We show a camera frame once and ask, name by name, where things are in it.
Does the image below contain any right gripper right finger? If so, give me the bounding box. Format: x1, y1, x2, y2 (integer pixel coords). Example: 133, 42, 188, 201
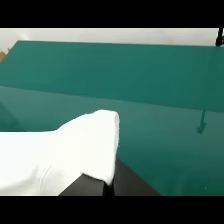
112, 157, 162, 197

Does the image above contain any white T-shirt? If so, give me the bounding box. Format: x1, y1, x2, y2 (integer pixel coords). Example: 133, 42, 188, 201
0, 109, 121, 197

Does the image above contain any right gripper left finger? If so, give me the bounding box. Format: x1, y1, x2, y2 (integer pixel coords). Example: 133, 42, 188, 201
58, 173, 108, 197

